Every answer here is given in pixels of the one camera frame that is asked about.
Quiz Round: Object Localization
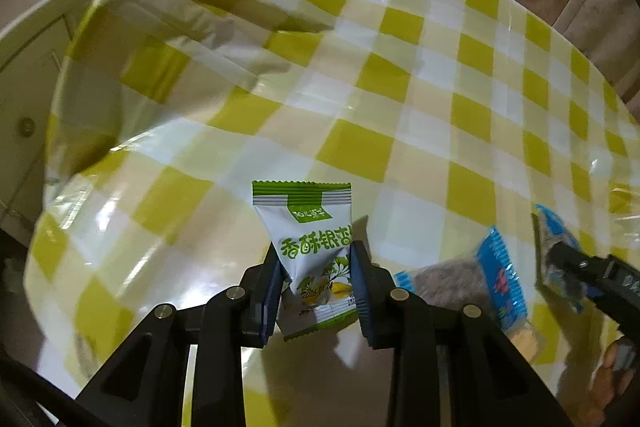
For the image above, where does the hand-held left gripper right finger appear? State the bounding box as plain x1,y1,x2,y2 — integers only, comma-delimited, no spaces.
348,241,573,427

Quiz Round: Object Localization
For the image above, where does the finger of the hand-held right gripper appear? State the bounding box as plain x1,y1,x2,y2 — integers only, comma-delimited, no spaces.
547,243,613,282

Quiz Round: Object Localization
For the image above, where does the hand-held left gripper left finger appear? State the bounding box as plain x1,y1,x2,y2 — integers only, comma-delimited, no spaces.
75,242,286,427

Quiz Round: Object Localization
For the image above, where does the small blue snack packet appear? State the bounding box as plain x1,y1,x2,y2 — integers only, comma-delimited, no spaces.
531,203,588,314

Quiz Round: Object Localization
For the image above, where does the green white snack packet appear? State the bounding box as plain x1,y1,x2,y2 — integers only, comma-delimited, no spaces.
251,180,362,342

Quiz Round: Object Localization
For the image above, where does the large blue peanut packet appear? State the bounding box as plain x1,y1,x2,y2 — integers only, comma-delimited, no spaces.
394,227,531,338

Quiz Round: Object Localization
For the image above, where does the person's right hand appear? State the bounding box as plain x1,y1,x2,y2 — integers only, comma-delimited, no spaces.
597,337,640,413

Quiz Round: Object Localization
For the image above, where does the yellow white checked tablecloth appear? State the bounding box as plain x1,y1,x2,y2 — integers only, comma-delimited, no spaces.
22,0,640,427

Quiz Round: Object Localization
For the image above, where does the white cabinet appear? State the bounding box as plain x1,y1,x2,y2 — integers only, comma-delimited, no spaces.
0,0,111,248

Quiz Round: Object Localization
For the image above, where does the black cable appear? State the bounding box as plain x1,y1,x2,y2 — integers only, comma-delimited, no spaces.
0,354,106,427

